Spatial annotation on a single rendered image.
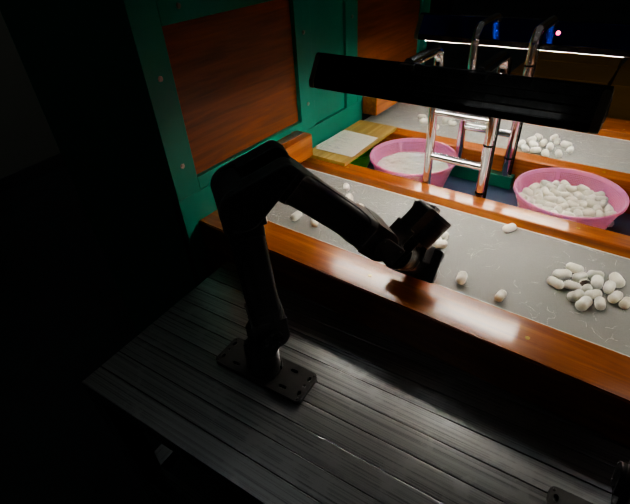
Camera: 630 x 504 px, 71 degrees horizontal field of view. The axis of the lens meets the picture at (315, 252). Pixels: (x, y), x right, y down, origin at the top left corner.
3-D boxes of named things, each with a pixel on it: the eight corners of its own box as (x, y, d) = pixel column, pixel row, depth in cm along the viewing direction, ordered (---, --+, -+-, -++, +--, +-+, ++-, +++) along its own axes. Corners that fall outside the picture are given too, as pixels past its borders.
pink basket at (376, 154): (467, 198, 132) (472, 169, 126) (379, 208, 131) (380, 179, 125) (437, 160, 153) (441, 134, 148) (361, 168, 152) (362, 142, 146)
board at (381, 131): (344, 166, 134) (344, 163, 133) (305, 156, 141) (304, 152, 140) (396, 130, 154) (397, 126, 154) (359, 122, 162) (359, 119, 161)
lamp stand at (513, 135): (509, 190, 135) (547, 28, 108) (446, 174, 145) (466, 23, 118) (527, 165, 147) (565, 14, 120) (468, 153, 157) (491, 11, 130)
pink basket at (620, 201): (629, 256, 107) (644, 223, 101) (510, 244, 113) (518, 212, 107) (602, 201, 127) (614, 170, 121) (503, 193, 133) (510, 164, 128)
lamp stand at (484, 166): (458, 258, 110) (490, 69, 83) (386, 233, 120) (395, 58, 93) (484, 222, 122) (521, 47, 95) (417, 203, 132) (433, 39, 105)
